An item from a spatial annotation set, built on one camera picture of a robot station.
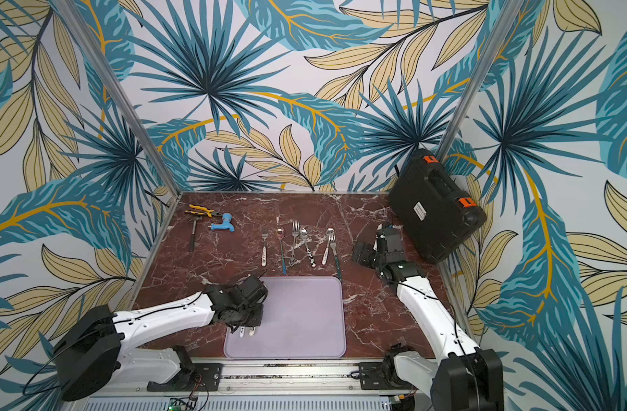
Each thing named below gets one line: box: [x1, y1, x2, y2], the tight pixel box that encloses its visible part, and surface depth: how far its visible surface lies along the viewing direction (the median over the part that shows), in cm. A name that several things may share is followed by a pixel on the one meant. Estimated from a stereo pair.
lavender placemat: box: [223, 276, 347, 359], surface depth 83 cm
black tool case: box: [388, 148, 488, 265], surface depth 91 cm
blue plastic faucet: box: [210, 212, 235, 233], surface depth 108 cm
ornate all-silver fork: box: [289, 220, 301, 266], surface depth 108 cm
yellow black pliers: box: [184, 203, 223, 219], surface depth 112 cm
